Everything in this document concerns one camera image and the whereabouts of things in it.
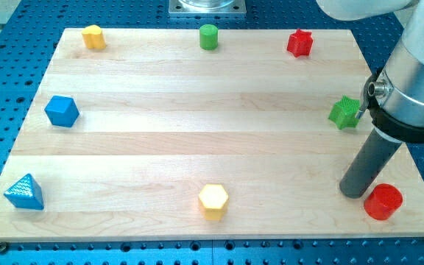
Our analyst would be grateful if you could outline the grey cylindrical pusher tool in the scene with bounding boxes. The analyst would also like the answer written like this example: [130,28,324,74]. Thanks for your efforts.
[339,127,402,199]

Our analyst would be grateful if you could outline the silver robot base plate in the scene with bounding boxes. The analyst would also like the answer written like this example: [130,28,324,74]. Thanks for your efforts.
[169,0,247,16]

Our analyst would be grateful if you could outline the green star block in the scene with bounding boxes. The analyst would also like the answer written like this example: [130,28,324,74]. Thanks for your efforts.
[328,95,360,130]

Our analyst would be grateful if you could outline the yellow hexagon block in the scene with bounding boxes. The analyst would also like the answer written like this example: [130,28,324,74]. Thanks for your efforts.
[198,184,229,221]

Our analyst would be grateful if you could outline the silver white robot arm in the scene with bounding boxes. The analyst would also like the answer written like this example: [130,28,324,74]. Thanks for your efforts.
[317,0,424,144]

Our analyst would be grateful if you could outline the red cylinder block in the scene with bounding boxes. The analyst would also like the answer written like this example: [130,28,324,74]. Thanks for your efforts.
[364,183,403,221]

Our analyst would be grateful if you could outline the blue pyramid block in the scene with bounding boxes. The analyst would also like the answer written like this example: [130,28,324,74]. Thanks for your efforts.
[4,174,44,210]

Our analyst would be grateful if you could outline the green cylinder block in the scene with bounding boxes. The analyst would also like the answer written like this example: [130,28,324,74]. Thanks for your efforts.
[199,24,219,50]

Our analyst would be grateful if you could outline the light wooden board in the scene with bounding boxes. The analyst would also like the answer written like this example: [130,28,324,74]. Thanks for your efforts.
[0,28,424,242]

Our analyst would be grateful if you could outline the red star block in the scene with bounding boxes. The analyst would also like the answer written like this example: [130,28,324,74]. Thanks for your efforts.
[286,29,314,57]

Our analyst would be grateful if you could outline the blue cube block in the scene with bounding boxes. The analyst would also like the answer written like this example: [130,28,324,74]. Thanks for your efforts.
[44,96,80,127]

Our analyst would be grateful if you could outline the yellow heart block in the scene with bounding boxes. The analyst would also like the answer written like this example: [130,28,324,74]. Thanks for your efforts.
[81,24,107,49]

